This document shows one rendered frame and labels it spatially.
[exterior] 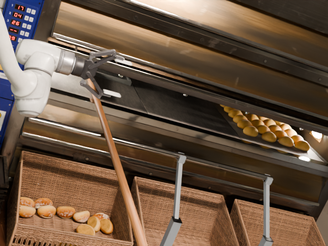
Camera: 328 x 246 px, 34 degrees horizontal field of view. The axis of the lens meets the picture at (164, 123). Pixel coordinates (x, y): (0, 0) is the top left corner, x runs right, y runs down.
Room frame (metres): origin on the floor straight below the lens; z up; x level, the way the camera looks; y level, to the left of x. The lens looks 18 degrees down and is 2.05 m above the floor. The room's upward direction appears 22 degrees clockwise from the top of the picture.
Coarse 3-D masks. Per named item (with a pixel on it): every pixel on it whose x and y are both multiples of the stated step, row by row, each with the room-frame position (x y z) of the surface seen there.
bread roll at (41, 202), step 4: (36, 200) 2.41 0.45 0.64; (40, 200) 2.41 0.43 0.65; (44, 200) 2.41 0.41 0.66; (48, 200) 2.43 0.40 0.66; (36, 204) 2.39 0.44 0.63; (40, 204) 2.39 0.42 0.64; (44, 204) 2.40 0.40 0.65; (48, 204) 2.41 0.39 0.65; (52, 204) 2.44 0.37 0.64; (36, 208) 2.39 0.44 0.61
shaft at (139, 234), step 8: (88, 80) 2.84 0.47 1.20; (96, 104) 2.50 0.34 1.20; (104, 120) 2.32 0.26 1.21; (104, 128) 2.23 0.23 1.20; (112, 144) 2.08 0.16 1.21; (112, 152) 2.02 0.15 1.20; (112, 160) 1.97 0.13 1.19; (120, 168) 1.89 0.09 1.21; (120, 176) 1.83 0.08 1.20; (120, 184) 1.79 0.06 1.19; (128, 192) 1.73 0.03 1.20; (128, 200) 1.68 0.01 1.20; (128, 208) 1.63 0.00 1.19; (136, 216) 1.59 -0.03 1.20; (136, 224) 1.54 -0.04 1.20; (136, 232) 1.50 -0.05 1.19; (136, 240) 1.48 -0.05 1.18; (144, 240) 1.46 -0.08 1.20
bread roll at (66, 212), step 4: (60, 208) 2.42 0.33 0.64; (64, 208) 2.42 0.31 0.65; (68, 208) 2.43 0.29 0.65; (72, 208) 2.45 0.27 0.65; (60, 212) 2.41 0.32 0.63; (64, 212) 2.42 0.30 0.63; (68, 212) 2.43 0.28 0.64; (72, 212) 2.44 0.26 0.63; (60, 216) 2.41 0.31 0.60; (64, 216) 2.41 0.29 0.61; (68, 216) 2.42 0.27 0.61; (72, 216) 2.45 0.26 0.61
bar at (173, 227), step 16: (64, 128) 2.16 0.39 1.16; (80, 128) 2.20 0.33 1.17; (128, 144) 2.27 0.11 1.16; (144, 144) 2.30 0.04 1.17; (192, 160) 2.38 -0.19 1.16; (208, 160) 2.43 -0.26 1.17; (176, 176) 2.32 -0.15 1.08; (256, 176) 2.50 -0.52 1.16; (176, 192) 2.26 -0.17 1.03; (176, 208) 2.20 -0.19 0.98; (176, 224) 2.15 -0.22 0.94; (272, 240) 2.34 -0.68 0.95
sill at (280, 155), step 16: (64, 96) 2.52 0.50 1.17; (80, 96) 2.59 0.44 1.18; (112, 112) 2.61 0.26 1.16; (128, 112) 2.64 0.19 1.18; (176, 128) 2.74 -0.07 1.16; (192, 128) 2.79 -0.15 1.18; (224, 144) 2.84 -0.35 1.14; (240, 144) 2.87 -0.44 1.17; (256, 144) 2.95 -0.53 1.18; (288, 160) 2.99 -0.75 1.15; (304, 160) 3.03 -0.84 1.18
